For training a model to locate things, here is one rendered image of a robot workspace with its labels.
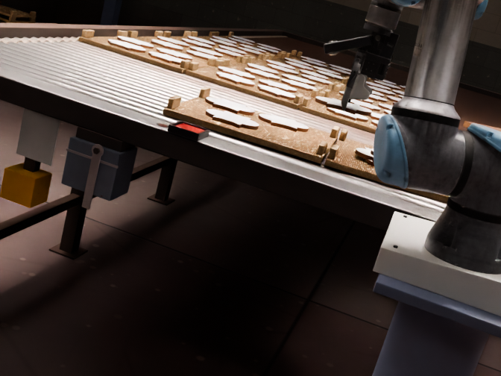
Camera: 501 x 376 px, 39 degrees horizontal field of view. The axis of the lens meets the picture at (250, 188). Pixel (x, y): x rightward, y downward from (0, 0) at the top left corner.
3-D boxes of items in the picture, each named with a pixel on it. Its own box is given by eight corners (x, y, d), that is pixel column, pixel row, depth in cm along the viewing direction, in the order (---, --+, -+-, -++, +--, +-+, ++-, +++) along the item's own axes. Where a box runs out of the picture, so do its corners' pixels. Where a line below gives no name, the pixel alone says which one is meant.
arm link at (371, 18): (369, 4, 164) (371, 4, 172) (362, 23, 165) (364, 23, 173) (400, 13, 163) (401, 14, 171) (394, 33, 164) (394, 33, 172)
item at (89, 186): (105, 216, 168) (121, 145, 163) (54, 198, 171) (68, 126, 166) (126, 206, 179) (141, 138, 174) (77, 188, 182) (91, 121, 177)
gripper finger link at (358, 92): (363, 113, 165) (376, 77, 167) (339, 104, 166) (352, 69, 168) (361, 116, 169) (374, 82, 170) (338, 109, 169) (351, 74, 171)
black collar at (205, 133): (197, 141, 160) (199, 133, 160) (167, 130, 162) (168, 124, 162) (208, 136, 168) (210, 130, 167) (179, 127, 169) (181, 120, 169)
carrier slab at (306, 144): (320, 163, 169) (322, 157, 168) (162, 114, 175) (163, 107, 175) (337, 140, 202) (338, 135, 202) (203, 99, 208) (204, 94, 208)
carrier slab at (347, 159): (495, 218, 163) (497, 212, 162) (323, 165, 168) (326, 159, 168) (481, 184, 196) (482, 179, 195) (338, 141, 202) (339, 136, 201)
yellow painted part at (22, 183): (30, 209, 175) (46, 117, 169) (-2, 197, 177) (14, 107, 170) (47, 201, 183) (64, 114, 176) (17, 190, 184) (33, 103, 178)
